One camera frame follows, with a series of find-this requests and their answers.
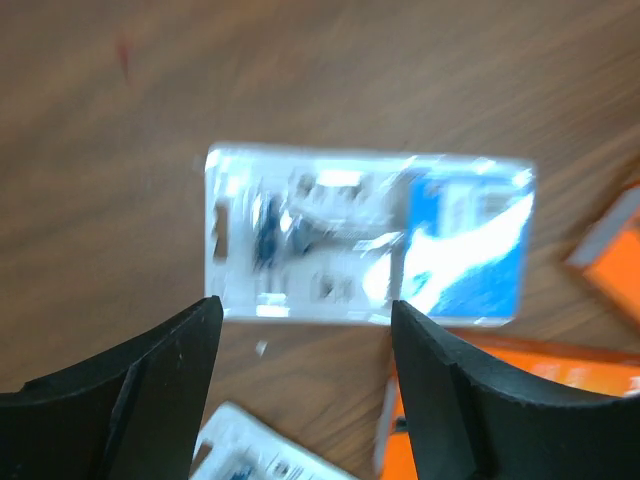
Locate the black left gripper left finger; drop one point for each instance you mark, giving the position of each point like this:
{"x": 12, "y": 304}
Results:
{"x": 131, "y": 412}

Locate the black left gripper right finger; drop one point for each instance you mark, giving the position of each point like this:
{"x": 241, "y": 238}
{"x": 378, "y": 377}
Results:
{"x": 471, "y": 415}

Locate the orange razor box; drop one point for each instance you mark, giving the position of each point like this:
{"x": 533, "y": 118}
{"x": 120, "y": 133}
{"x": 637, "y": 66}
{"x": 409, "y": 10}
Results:
{"x": 607, "y": 256}
{"x": 596, "y": 370}

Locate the blue razor blister pack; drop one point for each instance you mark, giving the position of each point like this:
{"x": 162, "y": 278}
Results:
{"x": 235, "y": 445}
{"x": 336, "y": 236}

